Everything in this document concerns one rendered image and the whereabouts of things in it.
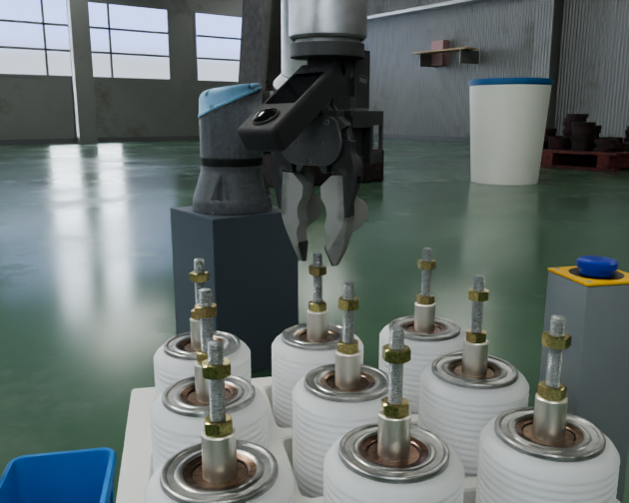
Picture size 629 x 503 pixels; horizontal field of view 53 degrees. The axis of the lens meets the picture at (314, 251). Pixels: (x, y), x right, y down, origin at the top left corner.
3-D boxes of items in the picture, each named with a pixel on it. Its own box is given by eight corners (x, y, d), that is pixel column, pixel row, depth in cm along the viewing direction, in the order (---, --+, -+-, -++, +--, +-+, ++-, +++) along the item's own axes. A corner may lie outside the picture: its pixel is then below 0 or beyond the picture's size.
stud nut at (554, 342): (575, 348, 44) (576, 337, 44) (553, 351, 44) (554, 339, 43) (557, 339, 46) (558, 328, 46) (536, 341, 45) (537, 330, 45)
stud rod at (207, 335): (214, 380, 52) (211, 290, 50) (202, 380, 51) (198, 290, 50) (215, 375, 53) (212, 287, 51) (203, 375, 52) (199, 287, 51)
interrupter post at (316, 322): (331, 337, 67) (331, 307, 66) (325, 344, 65) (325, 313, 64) (310, 335, 68) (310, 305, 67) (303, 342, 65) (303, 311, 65)
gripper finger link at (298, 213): (329, 252, 69) (340, 169, 67) (298, 262, 65) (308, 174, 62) (307, 246, 71) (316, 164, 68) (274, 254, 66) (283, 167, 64)
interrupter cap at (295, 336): (360, 331, 69) (360, 325, 69) (344, 356, 62) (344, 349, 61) (294, 325, 71) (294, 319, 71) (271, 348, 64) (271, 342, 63)
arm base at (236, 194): (179, 208, 124) (177, 156, 122) (247, 202, 132) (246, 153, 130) (216, 218, 112) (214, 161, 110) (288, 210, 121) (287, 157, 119)
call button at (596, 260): (567, 273, 68) (568, 255, 68) (600, 271, 69) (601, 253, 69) (590, 283, 65) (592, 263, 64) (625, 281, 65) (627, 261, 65)
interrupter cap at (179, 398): (210, 430, 47) (209, 421, 47) (142, 404, 52) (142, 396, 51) (274, 394, 53) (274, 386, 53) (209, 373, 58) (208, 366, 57)
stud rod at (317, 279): (317, 322, 66) (317, 251, 65) (323, 324, 66) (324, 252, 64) (311, 323, 66) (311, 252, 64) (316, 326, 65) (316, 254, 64)
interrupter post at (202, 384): (209, 408, 51) (208, 369, 50) (188, 400, 52) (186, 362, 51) (230, 397, 53) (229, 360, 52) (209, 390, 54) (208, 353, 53)
